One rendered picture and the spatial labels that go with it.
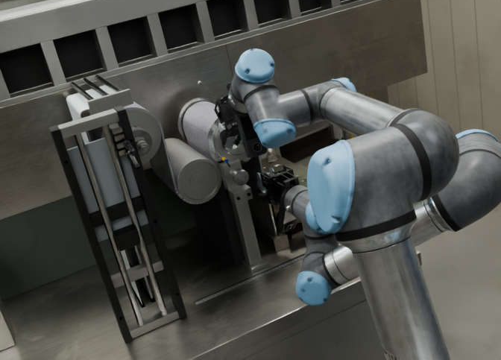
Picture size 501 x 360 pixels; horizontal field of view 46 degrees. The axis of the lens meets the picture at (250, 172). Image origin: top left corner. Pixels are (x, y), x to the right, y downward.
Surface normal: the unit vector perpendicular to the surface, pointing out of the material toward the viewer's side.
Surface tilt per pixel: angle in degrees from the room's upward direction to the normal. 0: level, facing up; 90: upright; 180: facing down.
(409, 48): 90
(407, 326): 70
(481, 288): 0
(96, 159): 90
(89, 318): 0
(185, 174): 90
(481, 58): 90
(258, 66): 50
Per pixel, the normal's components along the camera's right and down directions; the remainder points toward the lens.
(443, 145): 0.46, -0.31
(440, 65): -0.83, 0.36
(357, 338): 0.41, 0.25
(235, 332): -0.21, -0.91
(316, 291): -0.25, 0.40
